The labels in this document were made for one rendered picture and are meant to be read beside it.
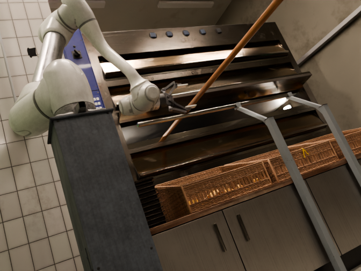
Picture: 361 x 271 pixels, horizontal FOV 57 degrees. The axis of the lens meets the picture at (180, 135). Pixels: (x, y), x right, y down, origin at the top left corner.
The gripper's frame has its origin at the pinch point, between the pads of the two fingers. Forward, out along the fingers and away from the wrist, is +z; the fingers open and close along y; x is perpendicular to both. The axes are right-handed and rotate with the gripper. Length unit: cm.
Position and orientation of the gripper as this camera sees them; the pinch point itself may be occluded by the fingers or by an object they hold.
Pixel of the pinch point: (189, 95)
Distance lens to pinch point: 188.6
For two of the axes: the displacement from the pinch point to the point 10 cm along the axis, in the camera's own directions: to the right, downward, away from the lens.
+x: 3.5, -3.9, -8.5
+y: 3.5, 9.0, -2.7
